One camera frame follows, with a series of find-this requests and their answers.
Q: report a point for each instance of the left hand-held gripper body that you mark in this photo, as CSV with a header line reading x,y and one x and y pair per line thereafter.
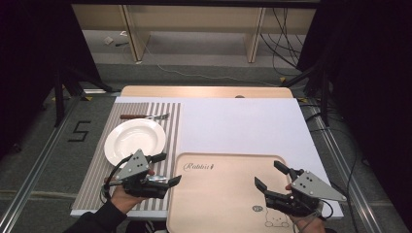
x,y
134,165

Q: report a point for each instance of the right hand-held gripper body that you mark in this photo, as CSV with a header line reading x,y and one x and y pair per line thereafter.
x,y
311,187

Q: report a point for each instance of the metal cutlery piece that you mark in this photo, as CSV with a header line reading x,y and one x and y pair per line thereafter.
x,y
160,178

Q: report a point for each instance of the person's right hand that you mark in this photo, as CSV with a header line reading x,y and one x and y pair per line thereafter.
x,y
311,224

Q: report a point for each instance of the person's left hand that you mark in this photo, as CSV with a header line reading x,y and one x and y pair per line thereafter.
x,y
124,200

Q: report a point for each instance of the white round plate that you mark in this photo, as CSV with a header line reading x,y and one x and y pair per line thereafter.
x,y
132,137

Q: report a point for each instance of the grey striped placemat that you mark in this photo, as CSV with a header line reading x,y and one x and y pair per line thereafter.
x,y
97,181

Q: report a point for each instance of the light wooden tray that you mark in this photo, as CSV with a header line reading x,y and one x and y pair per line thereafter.
x,y
220,194

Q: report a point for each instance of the white table cover board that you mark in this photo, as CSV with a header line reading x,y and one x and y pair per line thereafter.
x,y
239,126

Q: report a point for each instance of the light wooden table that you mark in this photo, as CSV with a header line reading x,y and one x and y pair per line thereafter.
x,y
194,91

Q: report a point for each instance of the black metal stand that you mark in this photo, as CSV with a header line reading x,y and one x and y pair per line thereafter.
x,y
324,93
60,97

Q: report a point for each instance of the small black floor object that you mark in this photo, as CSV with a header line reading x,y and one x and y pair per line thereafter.
x,y
121,44

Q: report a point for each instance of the small white floor object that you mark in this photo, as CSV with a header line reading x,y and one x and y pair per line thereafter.
x,y
108,40

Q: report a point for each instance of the black curtain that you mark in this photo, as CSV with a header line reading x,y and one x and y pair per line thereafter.
x,y
32,48
372,64

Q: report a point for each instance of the light wooden shelf unit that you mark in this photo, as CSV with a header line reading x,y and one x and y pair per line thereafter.
x,y
194,19

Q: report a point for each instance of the aluminium floor rail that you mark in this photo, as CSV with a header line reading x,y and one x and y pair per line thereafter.
x,y
35,168
343,158

